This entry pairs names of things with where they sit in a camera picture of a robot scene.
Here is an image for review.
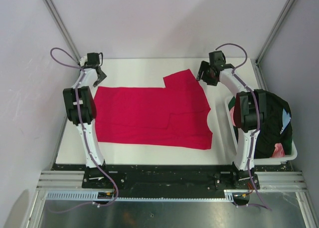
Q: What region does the red t shirt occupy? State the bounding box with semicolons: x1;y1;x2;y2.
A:
94;69;213;150

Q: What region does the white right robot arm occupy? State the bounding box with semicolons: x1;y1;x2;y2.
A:
196;50;266;189

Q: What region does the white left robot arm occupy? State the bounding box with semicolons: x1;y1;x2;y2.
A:
63;52;107;168

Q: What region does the black t shirt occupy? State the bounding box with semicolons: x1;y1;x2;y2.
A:
231;89;294;159

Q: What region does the white perforated plastic basket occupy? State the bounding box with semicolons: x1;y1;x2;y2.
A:
224;95;299;165

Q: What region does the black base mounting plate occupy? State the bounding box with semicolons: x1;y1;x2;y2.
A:
82;164;260;190

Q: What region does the left aluminium corner post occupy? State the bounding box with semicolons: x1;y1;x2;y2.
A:
43;0;81;60

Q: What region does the aluminium corner post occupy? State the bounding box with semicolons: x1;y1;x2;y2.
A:
255;0;298;65
43;0;81;60

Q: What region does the right aluminium corner post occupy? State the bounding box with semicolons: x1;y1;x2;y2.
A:
255;0;298;65

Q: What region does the aluminium frame rail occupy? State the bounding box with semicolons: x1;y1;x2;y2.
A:
37;171;308;192

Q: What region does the grey slotted cable duct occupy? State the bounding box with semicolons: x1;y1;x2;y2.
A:
46;190;243;202

